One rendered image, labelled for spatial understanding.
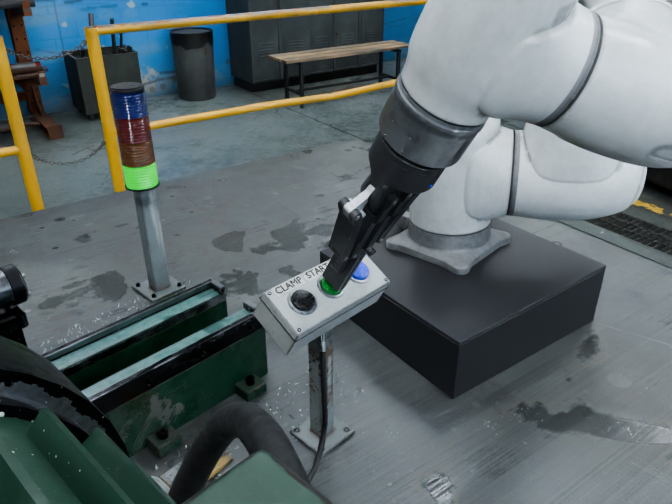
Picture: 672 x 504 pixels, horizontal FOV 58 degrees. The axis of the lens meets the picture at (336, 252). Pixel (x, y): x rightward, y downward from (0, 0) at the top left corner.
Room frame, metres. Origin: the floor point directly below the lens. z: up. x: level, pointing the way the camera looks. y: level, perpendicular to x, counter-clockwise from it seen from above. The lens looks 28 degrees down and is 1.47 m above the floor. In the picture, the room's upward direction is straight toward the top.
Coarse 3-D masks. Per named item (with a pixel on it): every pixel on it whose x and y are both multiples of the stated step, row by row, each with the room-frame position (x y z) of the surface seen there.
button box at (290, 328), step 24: (288, 288) 0.63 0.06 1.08; (312, 288) 0.65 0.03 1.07; (360, 288) 0.67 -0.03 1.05; (384, 288) 0.70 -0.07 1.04; (264, 312) 0.62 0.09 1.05; (288, 312) 0.60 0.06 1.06; (312, 312) 0.61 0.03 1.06; (336, 312) 0.62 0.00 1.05; (288, 336) 0.59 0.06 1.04; (312, 336) 0.61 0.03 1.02
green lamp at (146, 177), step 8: (128, 168) 1.05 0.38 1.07; (136, 168) 1.05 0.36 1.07; (144, 168) 1.06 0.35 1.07; (152, 168) 1.07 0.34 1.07; (128, 176) 1.05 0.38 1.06; (136, 176) 1.05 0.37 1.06; (144, 176) 1.05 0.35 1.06; (152, 176) 1.07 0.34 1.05; (128, 184) 1.06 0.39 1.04; (136, 184) 1.05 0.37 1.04; (144, 184) 1.05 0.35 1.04; (152, 184) 1.06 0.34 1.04
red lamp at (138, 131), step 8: (120, 120) 1.05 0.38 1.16; (128, 120) 1.05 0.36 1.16; (136, 120) 1.06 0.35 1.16; (144, 120) 1.07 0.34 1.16; (120, 128) 1.05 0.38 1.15; (128, 128) 1.05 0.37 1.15; (136, 128) 1.06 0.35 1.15; (144, 128) 1.07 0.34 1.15; (120, 136) 1.06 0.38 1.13; (128, 136) 1.05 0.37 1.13; (136, 136) 1.05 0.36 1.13; (144, 136) 1.06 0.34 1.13
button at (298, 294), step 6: (294, 294) 0.62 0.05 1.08; (300, 294) 0.62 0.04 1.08; (306, 294) 0.63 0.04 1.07; (294, 300) 0.61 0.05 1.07; (300, 300) 0.62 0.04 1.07; (306, 300) 0.62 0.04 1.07; (312, 300) 0.62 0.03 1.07; (294, 306) 0.61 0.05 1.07; (300, 306) 0.61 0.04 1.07; (306, 306) 0.61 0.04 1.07; (312, 306) 0.61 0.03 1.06
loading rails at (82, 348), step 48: (192, 288) 0.87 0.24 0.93; (96, 336) 0.75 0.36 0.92; (144, 336) 0.77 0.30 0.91; (192, 336) 0.75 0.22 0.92; (240, 336) 0.77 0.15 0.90; (96, 384) 0.64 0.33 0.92; (144, 384) 0.65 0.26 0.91; (192, 384) 0.71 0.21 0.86; (240, 384) 0.76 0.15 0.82; (144, 432) 0.64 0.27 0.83
